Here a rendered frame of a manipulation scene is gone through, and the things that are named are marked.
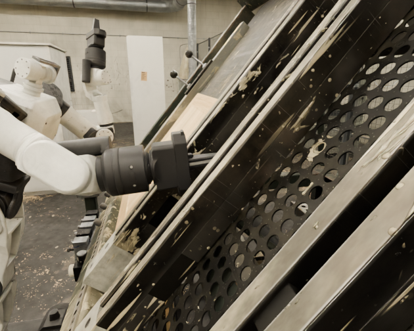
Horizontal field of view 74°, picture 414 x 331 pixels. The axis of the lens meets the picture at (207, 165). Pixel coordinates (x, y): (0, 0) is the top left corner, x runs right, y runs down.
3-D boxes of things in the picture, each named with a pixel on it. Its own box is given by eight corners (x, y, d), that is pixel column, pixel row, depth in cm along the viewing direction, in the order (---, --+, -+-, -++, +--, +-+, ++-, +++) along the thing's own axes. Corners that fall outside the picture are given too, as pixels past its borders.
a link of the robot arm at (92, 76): (113, 62, 126) (112, 87, 126) (94, 64, 130) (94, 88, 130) (94, 52, 115) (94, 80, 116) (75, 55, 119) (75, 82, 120)
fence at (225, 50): (129, 182, 143) (122, 178, 141) (246, 29, 132) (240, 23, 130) (128, 186, 138) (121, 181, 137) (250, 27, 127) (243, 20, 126)
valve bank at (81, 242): (87, 240, 147) (80, 198, 140) (114, 236, 150) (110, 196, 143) (58, 314, 101) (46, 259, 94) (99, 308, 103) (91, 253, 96)
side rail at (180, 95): (140, 173, 168) (124, 163, 164) (255, 22, 155) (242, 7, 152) (139, 176, 162) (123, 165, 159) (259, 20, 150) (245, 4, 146)
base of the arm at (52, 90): (37, 130, 116) (10, 110, 110) (49, 116, 126) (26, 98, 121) (59, 109, 111) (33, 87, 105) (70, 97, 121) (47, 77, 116)
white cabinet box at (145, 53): (135, 149, 564) (126, 39, 502) (163, 147, 579) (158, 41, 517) (135, 157, 508) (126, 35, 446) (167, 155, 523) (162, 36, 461)
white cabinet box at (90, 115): (74, 142, 626) (69, 110, 604) (102, 140, 640) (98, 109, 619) (71, 146, 584) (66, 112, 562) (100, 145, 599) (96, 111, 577)
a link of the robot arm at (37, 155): (73, 201, 44) (-3, 157, 43) (89, 201, 53) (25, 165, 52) (96, 167, 45) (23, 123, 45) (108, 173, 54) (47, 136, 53)
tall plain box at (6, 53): (41, 174, 418) (17, 49, 365) (83, 171, 433) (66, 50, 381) (20, 198, 336) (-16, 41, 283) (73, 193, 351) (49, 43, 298)
